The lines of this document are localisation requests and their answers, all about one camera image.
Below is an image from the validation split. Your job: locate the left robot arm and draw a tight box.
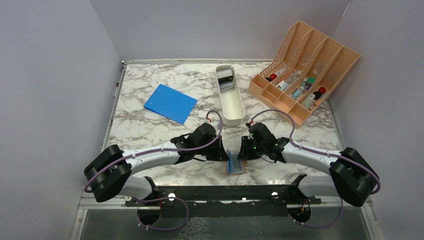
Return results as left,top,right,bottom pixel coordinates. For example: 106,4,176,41
83,123,229,206

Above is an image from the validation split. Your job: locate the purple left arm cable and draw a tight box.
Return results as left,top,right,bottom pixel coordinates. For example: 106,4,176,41
83,110,225,194

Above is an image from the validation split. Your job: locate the tan leather card holder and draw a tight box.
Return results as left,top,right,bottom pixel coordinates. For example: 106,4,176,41
226,149,247,175

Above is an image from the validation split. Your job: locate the blue folder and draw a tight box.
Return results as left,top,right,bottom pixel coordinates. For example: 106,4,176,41
143,84,198,125

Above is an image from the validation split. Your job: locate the orange desk organizer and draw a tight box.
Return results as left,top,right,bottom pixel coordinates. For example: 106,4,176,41
248,21,361,128

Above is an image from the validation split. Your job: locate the green cap bottle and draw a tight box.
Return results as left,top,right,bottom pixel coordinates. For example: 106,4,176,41
302,77,316,86

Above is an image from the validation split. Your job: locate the black mounting rail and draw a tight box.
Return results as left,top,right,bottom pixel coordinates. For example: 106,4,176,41
125,183,322,211

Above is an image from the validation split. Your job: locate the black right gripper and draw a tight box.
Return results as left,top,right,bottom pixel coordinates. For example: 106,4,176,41
237,135,267,160

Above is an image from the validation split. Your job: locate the red cap bottle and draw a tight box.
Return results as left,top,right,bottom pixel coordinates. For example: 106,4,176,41
313,86,327,100

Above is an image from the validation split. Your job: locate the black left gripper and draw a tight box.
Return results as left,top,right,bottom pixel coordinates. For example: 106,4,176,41
195,135,230,162

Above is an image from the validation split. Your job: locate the white oblong plastic tray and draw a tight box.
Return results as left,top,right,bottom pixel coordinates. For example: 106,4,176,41
215,65,246,127

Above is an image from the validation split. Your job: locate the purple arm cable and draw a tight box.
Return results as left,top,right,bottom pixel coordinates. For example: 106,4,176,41
245,109,382,229
83,110,225,194

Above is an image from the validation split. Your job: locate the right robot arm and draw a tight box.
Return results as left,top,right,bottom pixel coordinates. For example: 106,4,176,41
237,122,380,207

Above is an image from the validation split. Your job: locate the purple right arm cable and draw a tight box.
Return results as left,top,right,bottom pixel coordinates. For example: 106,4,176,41
245,109,382,229

